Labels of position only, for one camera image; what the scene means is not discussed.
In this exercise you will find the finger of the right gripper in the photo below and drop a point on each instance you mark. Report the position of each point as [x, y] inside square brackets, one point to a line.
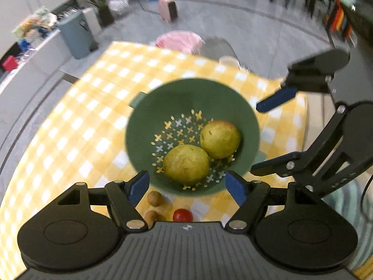
[285, 163]
[308, 75]

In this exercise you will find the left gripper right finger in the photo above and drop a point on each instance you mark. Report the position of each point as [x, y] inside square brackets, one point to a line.
[250, 197]

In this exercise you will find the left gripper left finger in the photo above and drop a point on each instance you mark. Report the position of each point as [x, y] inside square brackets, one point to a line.
[123, 197]

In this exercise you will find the brown longan fruit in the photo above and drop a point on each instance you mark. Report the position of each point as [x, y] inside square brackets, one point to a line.
[155, 199]
[151, 217]

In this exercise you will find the red cherry tomato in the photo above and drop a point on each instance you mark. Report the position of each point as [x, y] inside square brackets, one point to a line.
[182, 215]

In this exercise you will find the yellow pear right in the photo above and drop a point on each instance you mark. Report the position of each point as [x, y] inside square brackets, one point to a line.
[220, 139]

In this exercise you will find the yellow pear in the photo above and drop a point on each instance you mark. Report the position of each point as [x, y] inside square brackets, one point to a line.
[186, 164]
[220, 139]

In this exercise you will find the yellow pear left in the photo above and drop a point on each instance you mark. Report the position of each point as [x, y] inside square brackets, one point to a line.
[186, 164]

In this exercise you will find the green colander bowl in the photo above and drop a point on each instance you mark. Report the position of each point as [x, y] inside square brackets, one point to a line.
[174, 114]

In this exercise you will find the transparent grey chair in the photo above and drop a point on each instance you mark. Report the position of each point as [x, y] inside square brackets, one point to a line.
[219, 49]

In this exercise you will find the pink suitcase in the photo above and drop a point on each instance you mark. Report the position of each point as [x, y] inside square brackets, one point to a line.
[168, 10]

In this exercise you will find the white TV console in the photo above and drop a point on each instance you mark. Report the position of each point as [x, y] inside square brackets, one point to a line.
[19, 87]

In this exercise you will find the blue-grey trash bin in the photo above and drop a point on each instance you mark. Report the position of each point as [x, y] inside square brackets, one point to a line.
[77, 35]

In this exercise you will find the red box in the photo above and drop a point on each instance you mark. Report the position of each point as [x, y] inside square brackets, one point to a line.
[9, 63]

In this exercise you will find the white plastic bag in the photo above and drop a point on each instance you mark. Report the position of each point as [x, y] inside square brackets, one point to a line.
[119, 8]

